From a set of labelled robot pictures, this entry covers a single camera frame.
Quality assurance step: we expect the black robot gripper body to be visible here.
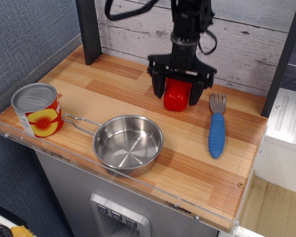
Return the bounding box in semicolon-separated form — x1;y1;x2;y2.
148;44;217;87

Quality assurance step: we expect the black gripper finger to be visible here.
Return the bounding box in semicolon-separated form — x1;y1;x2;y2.
151;72;166;99
189;80;204;106

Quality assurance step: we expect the red toy bell pepper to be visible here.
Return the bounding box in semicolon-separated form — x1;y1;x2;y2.
164;78;192;112

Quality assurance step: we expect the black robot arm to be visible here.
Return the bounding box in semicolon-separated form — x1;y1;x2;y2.
148;0;217;105

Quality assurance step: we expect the small stainless steel pan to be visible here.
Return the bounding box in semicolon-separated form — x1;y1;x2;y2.
62;114;164;177

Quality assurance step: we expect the white toy sink counter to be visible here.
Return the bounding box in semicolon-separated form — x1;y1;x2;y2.
254;88;296;192

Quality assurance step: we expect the orange toy food can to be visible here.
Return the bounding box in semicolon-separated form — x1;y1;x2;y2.
11;83;64;138

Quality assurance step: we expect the grey toy fridge cabinet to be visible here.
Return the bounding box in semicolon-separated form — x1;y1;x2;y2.
36;151;219;237

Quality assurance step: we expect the silver dispenser button panel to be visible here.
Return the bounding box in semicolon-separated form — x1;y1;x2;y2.
90;193;151;237

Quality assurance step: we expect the yellow object at corner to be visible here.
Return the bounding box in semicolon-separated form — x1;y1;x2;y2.
10;226;35;237

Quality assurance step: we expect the blue handled toy fork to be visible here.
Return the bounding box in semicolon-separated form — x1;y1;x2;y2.
208;93;226;158

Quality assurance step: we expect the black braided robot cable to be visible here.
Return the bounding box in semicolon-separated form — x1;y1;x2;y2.
104;0;161;22

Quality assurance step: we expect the dark grey right post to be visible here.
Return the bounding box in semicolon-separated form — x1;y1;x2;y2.
261;11;296;118

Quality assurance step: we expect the dark grey post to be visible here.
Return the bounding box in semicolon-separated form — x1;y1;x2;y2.
261;11;296;118
75;0;102;65

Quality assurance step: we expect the dark grey left post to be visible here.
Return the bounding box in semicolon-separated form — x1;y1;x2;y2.
75;0;102;65

